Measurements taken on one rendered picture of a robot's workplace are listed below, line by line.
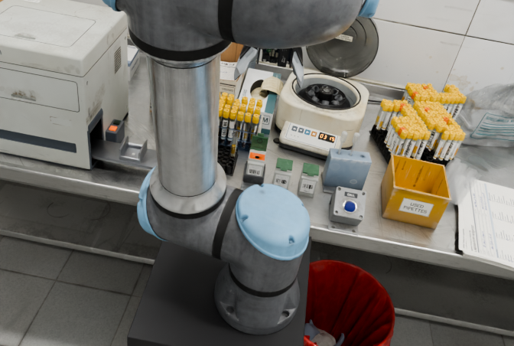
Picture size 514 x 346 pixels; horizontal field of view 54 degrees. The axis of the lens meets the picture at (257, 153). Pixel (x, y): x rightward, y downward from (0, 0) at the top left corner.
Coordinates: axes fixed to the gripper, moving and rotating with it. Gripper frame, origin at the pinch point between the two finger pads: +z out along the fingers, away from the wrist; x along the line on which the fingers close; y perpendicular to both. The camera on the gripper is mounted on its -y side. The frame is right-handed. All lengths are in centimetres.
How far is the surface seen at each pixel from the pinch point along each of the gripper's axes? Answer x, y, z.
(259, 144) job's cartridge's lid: 0.3, 2.5, 16.1
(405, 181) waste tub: 39.2, 2.8, 23.1
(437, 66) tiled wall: 57, -44, 15
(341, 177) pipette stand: 21.4, 5.8, 21.1
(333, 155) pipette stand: 18.4, 4.3, 15.5
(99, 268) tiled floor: -53, -28, 114
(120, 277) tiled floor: -43, -24, 114
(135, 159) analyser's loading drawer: -28.6, 8.4, 19.8
